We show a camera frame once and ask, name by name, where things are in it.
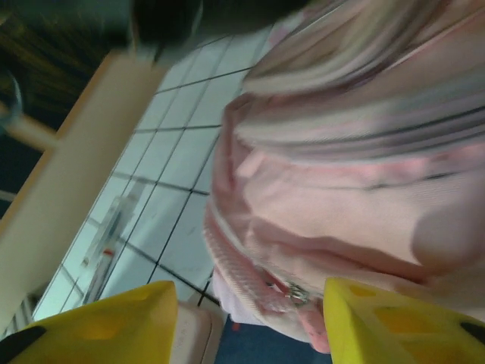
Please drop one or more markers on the white and red marker pen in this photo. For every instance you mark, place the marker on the white and red marker pen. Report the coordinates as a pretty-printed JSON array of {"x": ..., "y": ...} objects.
[{"x": 113, "y": 227}]

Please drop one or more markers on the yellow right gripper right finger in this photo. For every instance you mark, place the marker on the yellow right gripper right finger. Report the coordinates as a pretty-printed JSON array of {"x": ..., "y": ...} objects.
[{"x": 398, "y": 333}]

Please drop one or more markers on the pink student backpack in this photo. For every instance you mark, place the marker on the pink student backpack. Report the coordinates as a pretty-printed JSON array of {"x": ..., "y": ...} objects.
[{"x": 341, "y": 170}]

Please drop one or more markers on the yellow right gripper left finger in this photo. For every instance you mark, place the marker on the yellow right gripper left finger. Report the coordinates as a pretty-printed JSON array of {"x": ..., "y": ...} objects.
[{"x": 113, "y": 333}]

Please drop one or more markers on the pink pencil case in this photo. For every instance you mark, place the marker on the pink pencil case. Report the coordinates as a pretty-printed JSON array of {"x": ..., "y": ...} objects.
[{"x": 193, "y": 330}]

